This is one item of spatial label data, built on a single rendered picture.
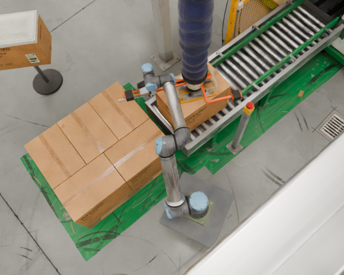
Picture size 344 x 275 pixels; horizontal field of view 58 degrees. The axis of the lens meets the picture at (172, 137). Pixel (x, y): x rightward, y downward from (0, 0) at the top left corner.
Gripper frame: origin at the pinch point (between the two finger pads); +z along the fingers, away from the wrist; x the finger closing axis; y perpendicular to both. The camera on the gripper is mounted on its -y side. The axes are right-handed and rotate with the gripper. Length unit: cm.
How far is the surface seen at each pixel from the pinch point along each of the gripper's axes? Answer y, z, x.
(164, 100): 11.0, 13.1, -4.6
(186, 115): 26.9, 13.0, -25.7
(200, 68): 43, -30, -8
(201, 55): 44, -45, -7
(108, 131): -51, 54, -3
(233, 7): 102, 5, 75
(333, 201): 11, -212, -145
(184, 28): 32, -75, -5
